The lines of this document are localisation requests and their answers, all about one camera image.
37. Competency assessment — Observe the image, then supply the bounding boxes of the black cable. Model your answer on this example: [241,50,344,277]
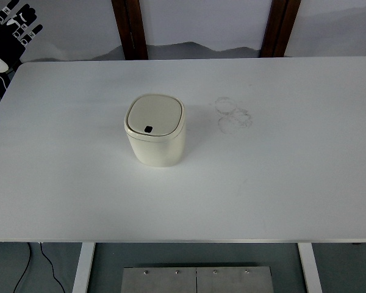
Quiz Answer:
[13,243,32,293]
[38,243,64,293]

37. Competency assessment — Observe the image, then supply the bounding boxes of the cream trash bin lid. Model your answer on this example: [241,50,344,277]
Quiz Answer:
[127,94,185,136]

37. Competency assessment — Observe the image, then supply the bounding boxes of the cream plastic trash bin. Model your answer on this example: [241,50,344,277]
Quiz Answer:
[123,93,186,168]

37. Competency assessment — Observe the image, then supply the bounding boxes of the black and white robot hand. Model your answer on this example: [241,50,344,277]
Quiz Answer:
[0,2,45,85]

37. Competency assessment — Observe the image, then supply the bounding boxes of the grey metal plate with screws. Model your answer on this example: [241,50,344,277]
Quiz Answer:
[121,266,274,293]

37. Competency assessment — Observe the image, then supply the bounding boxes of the dark brown wooden post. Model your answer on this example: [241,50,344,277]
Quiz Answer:
[259,0,303,59]
[110,0,149,60]

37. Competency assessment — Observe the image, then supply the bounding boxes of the white table leg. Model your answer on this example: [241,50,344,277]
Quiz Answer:
[71,243,96,293]
[298,243,323,293]

